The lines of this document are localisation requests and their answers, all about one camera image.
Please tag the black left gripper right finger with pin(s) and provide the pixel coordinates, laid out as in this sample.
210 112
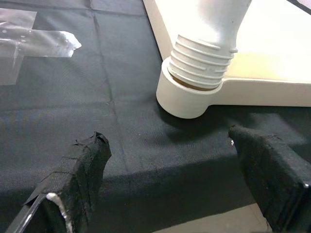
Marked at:
272 174

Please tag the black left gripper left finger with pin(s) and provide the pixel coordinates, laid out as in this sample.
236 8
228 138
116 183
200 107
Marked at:
77 174

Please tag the white plastic table top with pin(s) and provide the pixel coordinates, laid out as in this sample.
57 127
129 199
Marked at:
184 102

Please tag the white plastic table leg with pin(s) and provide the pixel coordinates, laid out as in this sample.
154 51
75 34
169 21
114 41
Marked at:
211 24

